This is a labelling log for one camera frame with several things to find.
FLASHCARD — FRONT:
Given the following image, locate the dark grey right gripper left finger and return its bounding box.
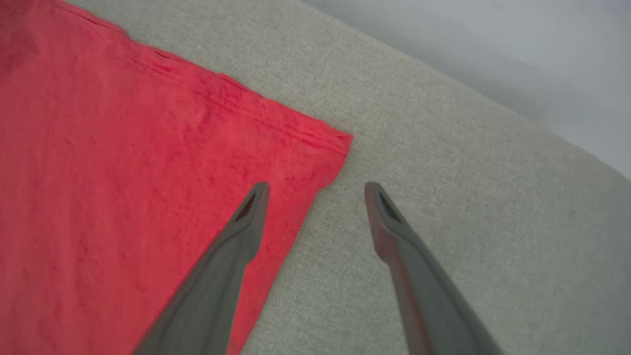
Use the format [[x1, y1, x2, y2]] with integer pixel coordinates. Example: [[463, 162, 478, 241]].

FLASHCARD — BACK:
[[131, 181, 270, 355]]

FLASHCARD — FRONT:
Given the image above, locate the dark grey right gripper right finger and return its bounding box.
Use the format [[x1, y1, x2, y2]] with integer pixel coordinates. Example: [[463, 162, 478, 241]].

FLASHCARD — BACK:
[[364, 181, 503, 355]]

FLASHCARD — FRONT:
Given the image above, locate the red and white garment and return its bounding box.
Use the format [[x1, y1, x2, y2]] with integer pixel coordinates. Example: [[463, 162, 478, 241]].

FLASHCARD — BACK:
[[0, 0, 354, 355]]

